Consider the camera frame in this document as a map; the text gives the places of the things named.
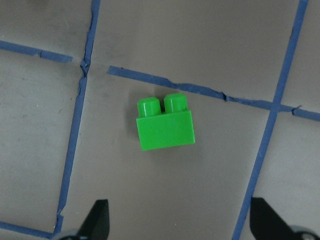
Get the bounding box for green toy block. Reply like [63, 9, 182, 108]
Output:
[136, 93, 196, 151]

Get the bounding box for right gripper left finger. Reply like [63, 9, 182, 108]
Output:
[75, 199, 110, 240]

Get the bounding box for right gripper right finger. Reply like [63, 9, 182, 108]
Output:
[249, 197, 295, 240]

